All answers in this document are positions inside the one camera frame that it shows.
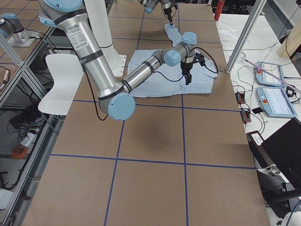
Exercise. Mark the black orange adapter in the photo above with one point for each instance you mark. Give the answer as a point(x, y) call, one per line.
point(240, 97)
point(245, 116)

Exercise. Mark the lower blue teach pendant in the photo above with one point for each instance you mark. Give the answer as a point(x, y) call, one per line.
point(275, 103)

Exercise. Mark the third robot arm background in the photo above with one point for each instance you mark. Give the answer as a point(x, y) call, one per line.
point(10, 25)

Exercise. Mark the upper blue teach pendant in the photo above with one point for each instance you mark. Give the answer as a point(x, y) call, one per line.
point(265, 79)

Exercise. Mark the black orange adapter lower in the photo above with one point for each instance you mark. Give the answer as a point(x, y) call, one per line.
point(245, 116)

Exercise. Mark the black laptop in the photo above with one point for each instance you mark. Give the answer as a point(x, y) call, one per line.
point(282, 148)

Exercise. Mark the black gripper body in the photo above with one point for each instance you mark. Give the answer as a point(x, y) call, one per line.
point(186, 68)
point(167, 11)

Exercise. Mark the red bottle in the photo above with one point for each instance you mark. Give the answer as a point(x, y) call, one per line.
point(218, 10)

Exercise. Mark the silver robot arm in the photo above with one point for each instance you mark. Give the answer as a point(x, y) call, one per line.
point(149, 5)
point(78, 20)

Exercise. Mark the light blue button shirt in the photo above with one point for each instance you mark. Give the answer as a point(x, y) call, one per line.
point(168, 81)

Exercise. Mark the blue teach pendant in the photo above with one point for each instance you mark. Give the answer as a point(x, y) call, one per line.
point(265, 79)
point(275, 103)

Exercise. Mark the white plastic chair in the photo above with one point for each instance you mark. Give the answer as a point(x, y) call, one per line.
point(67, 74)

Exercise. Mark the orange box under table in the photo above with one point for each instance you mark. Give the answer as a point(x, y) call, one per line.
point(19, 152)

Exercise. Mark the aluminium frame post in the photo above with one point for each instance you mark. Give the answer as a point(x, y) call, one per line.
point(252, 18)

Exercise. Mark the black orange adapter upper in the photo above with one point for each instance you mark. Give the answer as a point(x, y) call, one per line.
point(240, 97)

